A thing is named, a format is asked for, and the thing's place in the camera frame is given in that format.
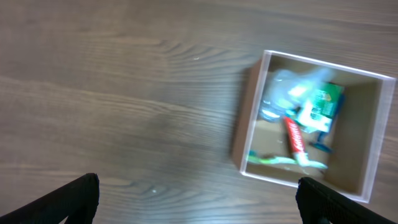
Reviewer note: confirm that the clear pump soap bottle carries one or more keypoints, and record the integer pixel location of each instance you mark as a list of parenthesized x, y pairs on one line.
[(287, 90)]

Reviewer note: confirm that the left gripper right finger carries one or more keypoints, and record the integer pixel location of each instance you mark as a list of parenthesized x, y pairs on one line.
[(318, 203)]

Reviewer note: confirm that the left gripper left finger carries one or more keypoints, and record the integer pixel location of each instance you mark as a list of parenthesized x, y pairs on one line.
[(75, 202)]

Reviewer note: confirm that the green soap bar packet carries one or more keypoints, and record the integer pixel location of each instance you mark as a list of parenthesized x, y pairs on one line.
[(318, 111)]

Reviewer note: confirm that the white cardboard box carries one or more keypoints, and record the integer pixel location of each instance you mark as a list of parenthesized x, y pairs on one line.
[(350, 149)]

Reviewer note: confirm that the Colgate toothpaste tube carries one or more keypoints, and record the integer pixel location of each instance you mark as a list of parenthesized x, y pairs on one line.
[(296, 142)]

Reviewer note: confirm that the green white toothbrush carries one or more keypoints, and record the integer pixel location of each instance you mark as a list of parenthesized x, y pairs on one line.
[(255, 159)]

